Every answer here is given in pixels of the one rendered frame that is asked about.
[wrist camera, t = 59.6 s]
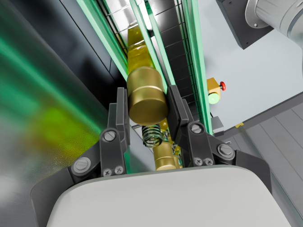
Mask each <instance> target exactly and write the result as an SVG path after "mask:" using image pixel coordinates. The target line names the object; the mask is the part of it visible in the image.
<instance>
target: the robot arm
mask: <svg viewBox="0 0 303 227"><path fill-rule="evenodd" d="M244 19H245V21H246V23H247V24H248V25H249V26H251V27H253V28H263V27H267V26H269V25H270V26H271V27H273V28H274V29H276V30H277V31H279V32H280V33H282V34H283V35H284V36H286V37H287V38H289V39H290V40H292V41H293V42H294V43H296V44H297V45H298V46H299V47H300V48H301V49H302V77H303V0H247V1H246V4H245V7H244ZM166 98H167V102H168V105H169V113H168V115H167V117H166V120H167V123H168V128H169V131H170V136H171V140H172V141H174V144H175V145H178V146H179V147H180V150H181V159H182V166H183V168H177V169H168V170H160V171H151V172H143V173H131V174H127V170H126V165H125V159H124V153H125V152H126V151H127V149H128V145H130V122H129V114H128V95H127V89H124V87H118V88H117V103H110V105H109V115H108V125H107V129H105V130H103V131H102V132H101V133H100V137H99V141H97V142H96V143H95V144H94V145H92V146H91V147H90V148H89V149H88V150H86V151H85V152H84V153H83V154H82V155H80V156H79V157H78V158H77V159H76V160H75V161H74V162H73V164H72V165H71V166H69V167H65V168H63V169H61V170H59V171H58V172H56V173H54V174H52V175H51V176H49V177H47V178H45V179H44V180H42V181H40V182H38V183H37V184H36V185H35V186H34V187H33V188H32V190H31V193H30V198H31V202H32V207H33V211H34V216H35V220H36V224H37V227H291V225H290V224H289V222H288V220H287V219H286V217H285V216H284V214H283V212H282V211H281V209H280V207H279V206H278V204H277V203H276V201H275V200H274V197H273V187H272V177H271V168H270V165H269V164H268V162H267V161H266V160H264V159H262V158H259V157H257V156H254V155H251V154H248V153H245V152H242V151H240V150H234V149H233V148H232V147H231V146H230V145H228V144H226V143H225V142H223V141H221V140H219V139H218V138H216V137H214V136H213V135H211V134H209V133H207V131H206V128H205V126H204V125H203V124H202V123H200V122H196V121H194V119H193V117H192V114H191V112H190V109H189V107H188V104H187V101H186V100H185V99H181V96H180V94H179V91H178V88H177V86H176V85H170V86H169V87H167V92H166Z"/></svg>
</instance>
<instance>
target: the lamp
mask: <svg viewBox="0 0 303 227"><path fill-rule="evenodd" d="M208 99H209V103H210V104H215V103H217V102H218V101H219V96H218V94H217V93H216V92H212V93H210V94H208Z"/></svg>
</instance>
